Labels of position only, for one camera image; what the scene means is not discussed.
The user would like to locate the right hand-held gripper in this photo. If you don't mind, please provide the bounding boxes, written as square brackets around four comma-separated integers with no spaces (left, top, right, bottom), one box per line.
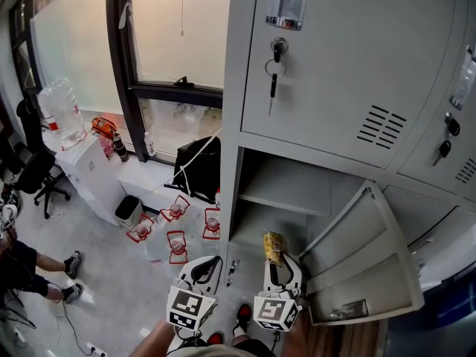
[253,252,303,332]

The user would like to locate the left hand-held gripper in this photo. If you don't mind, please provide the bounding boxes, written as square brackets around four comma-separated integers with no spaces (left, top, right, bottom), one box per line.
[165,255,225,332]

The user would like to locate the yellow snack packet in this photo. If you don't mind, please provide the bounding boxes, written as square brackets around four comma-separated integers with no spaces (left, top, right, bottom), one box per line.
[263,230,286,267]

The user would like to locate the grey metal locker cabinet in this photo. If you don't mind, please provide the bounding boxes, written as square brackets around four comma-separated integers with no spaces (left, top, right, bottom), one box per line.
[219,0,476,327]

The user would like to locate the person's right forearm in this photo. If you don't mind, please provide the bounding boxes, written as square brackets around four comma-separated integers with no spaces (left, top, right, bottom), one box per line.
[286,310,312,357]

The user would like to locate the person's left forearm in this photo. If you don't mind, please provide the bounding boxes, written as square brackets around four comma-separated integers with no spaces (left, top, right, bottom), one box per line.
[129,317,176,357]

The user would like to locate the locker door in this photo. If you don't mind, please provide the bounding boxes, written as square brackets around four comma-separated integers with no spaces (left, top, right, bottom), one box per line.
[298,179,425,327]

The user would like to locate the black locker keys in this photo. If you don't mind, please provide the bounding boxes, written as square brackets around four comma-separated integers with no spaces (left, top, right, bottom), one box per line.
[431,111,463,168]
[264,36,289,118]

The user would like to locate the person's right red black shoe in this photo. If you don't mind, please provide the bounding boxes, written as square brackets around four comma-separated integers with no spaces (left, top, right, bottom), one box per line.
[231,303,254,346]

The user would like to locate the person's red black shoe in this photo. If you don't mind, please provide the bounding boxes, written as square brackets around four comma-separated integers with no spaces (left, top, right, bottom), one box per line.
[178,330,225,350]
[231,303,254,346]

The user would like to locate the person's left red black shoe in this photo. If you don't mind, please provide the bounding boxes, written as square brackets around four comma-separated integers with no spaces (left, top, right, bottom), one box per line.
[178,330,225,350]

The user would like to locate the wooden slat platform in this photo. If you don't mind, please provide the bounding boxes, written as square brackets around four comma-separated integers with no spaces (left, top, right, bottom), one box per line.
[311,319,381,357]

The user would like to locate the white black waste bin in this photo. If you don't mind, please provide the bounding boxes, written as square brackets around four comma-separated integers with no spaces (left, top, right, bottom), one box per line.
[114,194,144,229]

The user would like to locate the black bag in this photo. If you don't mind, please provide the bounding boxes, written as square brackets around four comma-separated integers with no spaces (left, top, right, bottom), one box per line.
[173,135,222,205]

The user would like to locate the white power strip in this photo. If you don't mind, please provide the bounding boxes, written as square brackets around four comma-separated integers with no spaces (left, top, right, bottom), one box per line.
[86,341,109,357]

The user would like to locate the small clear plastic bottle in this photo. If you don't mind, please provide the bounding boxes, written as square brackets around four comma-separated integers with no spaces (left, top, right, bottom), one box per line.
[144,131,157,158]

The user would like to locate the white water dispenser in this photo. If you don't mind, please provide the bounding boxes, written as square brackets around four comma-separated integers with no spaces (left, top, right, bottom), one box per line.
[54,133,128,227]

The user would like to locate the dark metal tumbler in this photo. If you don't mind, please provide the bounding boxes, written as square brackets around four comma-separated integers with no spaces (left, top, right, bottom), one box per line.
[112,135,130,164]

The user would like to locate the pink translucent container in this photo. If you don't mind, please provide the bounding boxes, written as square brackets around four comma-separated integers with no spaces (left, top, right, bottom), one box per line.
[99,135,115,161]

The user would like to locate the blue crate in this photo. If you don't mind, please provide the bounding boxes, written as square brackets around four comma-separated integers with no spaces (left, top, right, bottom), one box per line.
[426,268,476,327]

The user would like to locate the black office chair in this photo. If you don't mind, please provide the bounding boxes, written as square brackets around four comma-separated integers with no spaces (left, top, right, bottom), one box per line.
[14,149,72,219]

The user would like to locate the large clear water bottle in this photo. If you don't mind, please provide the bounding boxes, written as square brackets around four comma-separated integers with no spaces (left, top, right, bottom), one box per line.
[36,77,89,151]

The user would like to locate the white cloth strip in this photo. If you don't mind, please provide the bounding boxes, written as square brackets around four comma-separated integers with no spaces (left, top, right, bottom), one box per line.
[118,1,135,30]

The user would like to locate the black window frame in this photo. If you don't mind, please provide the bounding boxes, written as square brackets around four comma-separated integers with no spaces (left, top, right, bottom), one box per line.
[105,0,225,164]

